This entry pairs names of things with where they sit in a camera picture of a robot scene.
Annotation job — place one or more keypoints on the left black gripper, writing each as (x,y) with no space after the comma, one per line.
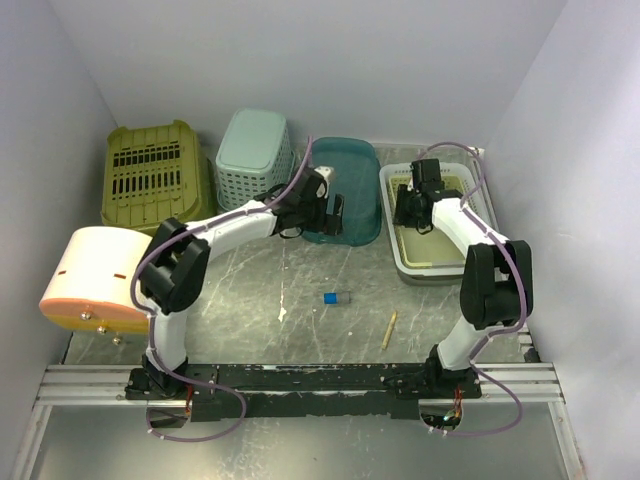
(332,225)

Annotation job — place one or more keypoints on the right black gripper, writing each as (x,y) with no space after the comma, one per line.
(401,218)

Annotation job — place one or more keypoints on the blue transparent plastic tub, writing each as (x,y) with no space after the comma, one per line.
(357,169)

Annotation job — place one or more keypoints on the teal perforated plastic basket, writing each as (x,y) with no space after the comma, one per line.
(255,155)

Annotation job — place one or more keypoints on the olive green plastic tub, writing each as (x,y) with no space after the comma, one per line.
(155,173)

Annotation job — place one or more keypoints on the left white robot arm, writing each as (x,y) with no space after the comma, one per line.
(171,273)

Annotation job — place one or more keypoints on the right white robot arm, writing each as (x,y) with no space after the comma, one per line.
(496,293)

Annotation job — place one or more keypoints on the white perforated plastic tray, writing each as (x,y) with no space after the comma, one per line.
(433,257)

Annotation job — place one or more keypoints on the small blue grey cap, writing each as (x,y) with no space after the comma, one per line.
(336,298)

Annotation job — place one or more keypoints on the short wooden stick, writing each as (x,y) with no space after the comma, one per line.
(389,330)

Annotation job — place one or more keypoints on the cream cylindrical appliance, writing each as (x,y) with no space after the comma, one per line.
(90,287)

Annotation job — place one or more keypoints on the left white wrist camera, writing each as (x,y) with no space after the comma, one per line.
(328,173)

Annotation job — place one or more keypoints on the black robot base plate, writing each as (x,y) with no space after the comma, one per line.
(289,391)

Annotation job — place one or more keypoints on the aluminium rail frame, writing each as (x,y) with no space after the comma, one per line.
(82,427)

